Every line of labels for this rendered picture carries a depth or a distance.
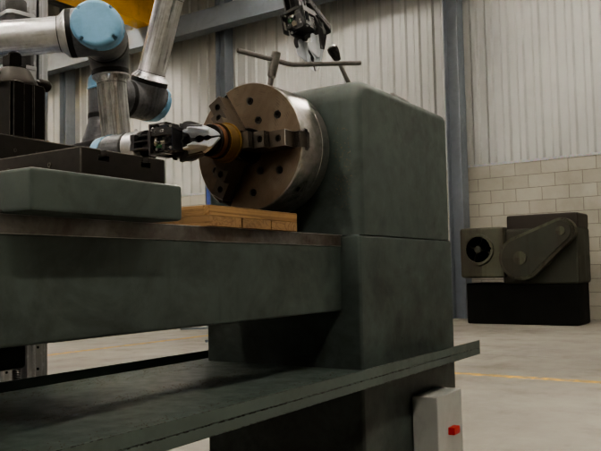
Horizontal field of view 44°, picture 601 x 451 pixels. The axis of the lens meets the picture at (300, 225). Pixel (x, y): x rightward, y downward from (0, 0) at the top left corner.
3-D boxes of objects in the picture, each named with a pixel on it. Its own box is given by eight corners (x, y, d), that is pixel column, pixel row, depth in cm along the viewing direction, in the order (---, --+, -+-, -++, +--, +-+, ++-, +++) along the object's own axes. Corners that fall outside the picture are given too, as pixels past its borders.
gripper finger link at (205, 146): (206, 147, 158) (173, 151, 163) (223, 150, 163) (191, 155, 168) (206, 132, 159) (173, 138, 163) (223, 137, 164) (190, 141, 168)
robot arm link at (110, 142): (111, 173, 184) (111, 139, 185) (143, 168, 178) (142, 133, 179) (86, 169, 177) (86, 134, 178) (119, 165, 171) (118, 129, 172)
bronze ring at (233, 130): (217, 126, 177) (192, 122, 169) (249, 122, 172) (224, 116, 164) (218, 165, 176) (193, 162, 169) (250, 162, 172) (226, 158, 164)
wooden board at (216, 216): (174, 238, 182) (173, 222, 182) (297, 231, 162) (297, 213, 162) (77, 234, 156) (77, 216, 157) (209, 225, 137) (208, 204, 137)
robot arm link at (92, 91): (79, 115, 223) (79, 71, 224) (116, 122, 233) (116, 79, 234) (102, 109, 215) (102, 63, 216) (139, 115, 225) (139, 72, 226)
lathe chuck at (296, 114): (210, 202, 196) (231, 84, 194) (309, 225, 179) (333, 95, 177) (188, 199, 188) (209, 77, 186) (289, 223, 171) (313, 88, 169)
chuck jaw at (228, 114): (242, 145, 183) (222, 107, 187) (256, 132, 181) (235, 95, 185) (214, 139, 174) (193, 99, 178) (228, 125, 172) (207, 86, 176)
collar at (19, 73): (19, 94, 139) (19, 78, 139) (46, 88, 134) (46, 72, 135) (-20, 85, 132) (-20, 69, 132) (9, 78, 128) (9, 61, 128)
